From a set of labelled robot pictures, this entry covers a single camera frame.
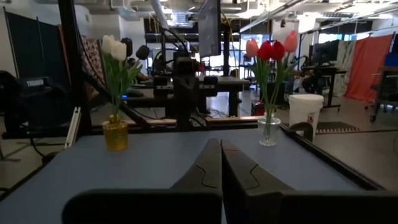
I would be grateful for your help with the white hanging cloth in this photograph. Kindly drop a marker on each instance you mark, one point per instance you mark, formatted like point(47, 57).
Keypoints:
point(343, 68)

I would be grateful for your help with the black rig frame post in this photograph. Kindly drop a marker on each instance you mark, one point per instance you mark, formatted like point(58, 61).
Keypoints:
point(71, 62)

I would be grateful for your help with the red artificial tulip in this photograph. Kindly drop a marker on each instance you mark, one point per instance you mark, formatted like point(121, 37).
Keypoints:
point(277, 50)
point(265, 50)

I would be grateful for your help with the black monitor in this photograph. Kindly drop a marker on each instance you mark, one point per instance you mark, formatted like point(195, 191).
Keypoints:
point(326, 52)

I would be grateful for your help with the red box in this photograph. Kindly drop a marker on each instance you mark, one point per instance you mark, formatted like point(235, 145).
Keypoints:
point(257, 108)

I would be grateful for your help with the white plastic bucket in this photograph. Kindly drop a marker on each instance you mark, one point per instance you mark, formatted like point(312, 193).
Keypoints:
point(306, 112)

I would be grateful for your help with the clear glass vase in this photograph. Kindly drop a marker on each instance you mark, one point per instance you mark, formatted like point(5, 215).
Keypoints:
point(269, 130)

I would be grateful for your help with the black box with white label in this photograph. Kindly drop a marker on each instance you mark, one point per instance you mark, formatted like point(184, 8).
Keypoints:
point(40, 99)

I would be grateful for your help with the patterned cloth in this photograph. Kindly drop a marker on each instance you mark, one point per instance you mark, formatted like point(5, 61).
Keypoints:
point(93, 56)

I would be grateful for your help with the gold glass vase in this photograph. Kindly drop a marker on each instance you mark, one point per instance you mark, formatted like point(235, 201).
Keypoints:
point(115, 137)

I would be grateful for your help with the aluminium rail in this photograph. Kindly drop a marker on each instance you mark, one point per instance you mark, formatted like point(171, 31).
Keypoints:
point(73, 127)

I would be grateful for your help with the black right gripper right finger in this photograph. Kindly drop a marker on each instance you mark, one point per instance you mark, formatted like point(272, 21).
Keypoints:
point(242, 180)

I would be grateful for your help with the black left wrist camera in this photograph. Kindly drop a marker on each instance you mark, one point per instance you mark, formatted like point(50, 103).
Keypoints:
point(185, 63)

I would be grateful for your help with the black desk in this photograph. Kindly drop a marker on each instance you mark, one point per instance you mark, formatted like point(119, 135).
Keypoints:
point(230, 82)
point(326, 70)

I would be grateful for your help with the person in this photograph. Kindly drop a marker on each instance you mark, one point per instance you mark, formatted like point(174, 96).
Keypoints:
point(140, 73)

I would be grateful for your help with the dark blue partition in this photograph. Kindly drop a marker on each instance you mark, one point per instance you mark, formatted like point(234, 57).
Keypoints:
point(31, 46)

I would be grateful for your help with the hanging dark grey panel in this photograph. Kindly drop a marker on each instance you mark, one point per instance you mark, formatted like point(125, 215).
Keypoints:
point(210, 28)

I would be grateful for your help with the black cart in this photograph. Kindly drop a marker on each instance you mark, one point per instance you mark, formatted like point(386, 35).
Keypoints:
point(385, 87)

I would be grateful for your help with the pink artificial tulip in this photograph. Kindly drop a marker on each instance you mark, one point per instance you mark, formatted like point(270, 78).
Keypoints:
point(291, 41)
point(252, 47)

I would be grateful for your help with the orange curtain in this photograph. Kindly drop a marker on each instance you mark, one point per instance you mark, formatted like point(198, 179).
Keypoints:
point(368, 68)

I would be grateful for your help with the black floor mat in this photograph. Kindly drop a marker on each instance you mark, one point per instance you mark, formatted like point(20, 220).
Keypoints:
point(337, 127)

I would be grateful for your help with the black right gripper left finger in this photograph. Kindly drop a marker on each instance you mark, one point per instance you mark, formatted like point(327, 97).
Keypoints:
point(205, 174)

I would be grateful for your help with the white artificial tulip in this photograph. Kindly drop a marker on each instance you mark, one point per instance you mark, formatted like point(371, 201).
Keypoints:
point(119, 50)
point(108, 43)

